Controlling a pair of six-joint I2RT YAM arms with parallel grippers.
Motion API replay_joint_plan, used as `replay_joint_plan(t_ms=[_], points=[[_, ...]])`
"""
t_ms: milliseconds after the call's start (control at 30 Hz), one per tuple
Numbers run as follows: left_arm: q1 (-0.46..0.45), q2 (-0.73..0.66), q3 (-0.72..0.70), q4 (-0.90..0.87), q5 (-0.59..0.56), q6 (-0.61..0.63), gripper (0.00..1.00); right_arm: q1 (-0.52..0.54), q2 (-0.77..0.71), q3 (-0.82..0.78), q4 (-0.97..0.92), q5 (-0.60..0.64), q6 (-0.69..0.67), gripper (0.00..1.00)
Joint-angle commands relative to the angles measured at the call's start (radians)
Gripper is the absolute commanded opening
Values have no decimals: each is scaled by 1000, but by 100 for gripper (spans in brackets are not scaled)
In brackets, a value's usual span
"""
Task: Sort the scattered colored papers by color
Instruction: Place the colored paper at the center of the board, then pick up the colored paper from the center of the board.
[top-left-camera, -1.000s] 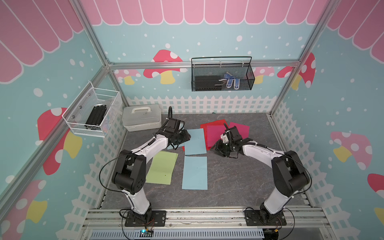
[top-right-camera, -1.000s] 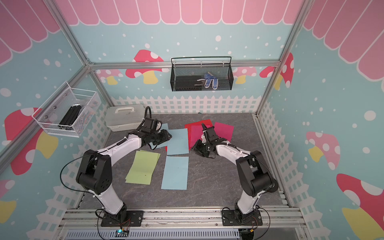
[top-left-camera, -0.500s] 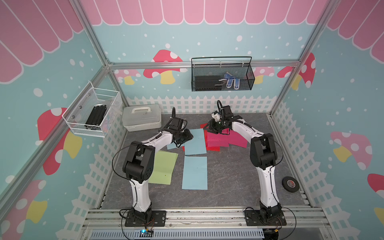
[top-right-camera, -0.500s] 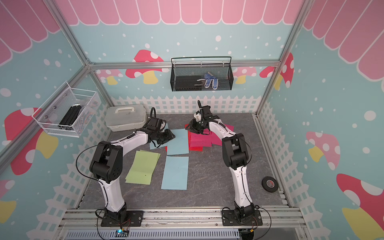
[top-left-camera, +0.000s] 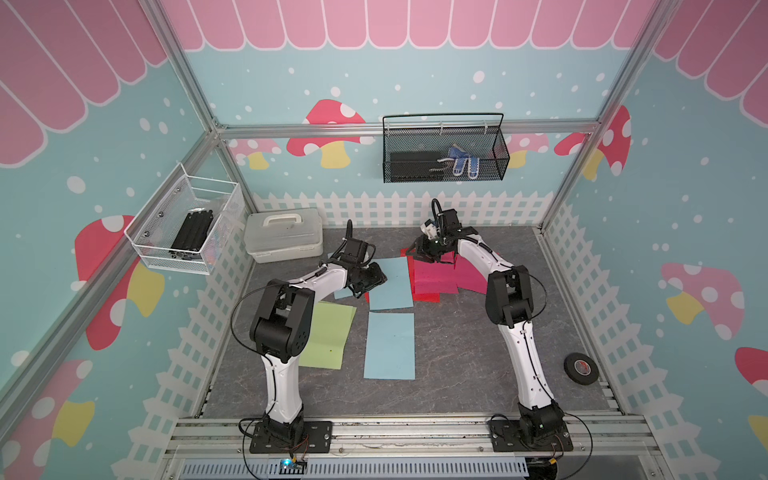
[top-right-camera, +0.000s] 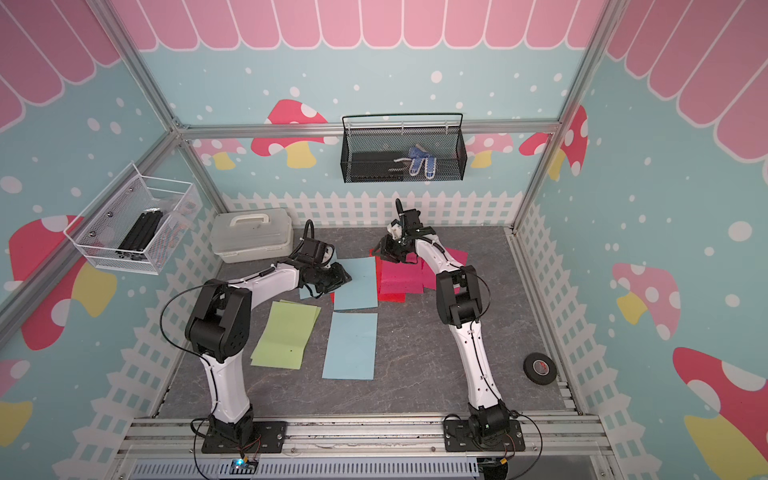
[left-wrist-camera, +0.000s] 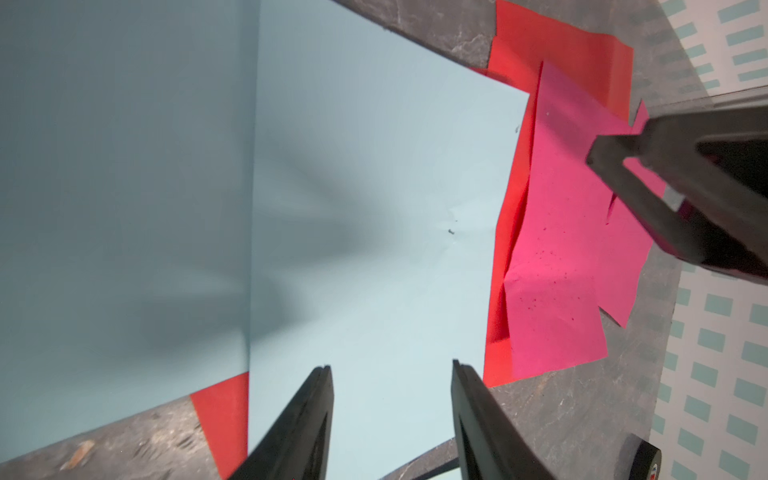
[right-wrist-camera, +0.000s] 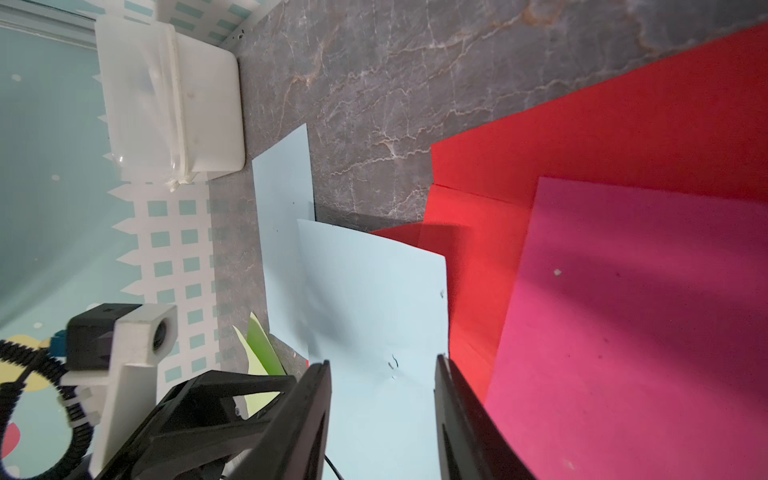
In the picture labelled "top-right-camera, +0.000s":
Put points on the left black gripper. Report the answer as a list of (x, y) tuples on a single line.
[(338, 278)]

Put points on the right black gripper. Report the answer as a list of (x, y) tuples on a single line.
[(385, 248)]

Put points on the small green paper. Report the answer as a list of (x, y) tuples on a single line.
[(299, 312)]

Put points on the large green paper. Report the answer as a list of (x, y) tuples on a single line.
[(282, 344)]

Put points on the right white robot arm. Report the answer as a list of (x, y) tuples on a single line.
[(460, 307)]

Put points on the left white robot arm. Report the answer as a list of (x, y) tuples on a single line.
[(219, 328)]

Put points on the magenta paper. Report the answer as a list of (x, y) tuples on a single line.
[(437, 260), (400, 278)]

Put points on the red paper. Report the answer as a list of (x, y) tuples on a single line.
[(396, 298)]

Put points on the black box in mesh basket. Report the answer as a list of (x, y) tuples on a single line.
[(366, 167)]

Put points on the blue white item in basket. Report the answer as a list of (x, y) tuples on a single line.
[(419, 162)]

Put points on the white plastic storage box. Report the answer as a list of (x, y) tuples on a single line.
[(252, 235)]

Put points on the black tape roll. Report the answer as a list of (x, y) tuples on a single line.
[(540, 369)]

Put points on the green lit circuit board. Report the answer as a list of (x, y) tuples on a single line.
[(243, 467)]

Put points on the black mesh wall basket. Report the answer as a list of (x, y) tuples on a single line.
[(440, 133)]

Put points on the black block in wire basket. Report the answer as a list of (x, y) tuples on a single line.
[(140, 235)]

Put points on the white wire wall basket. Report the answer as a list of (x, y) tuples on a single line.
[(99, 229)]

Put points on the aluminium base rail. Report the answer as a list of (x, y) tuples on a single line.
[(553, 446)]

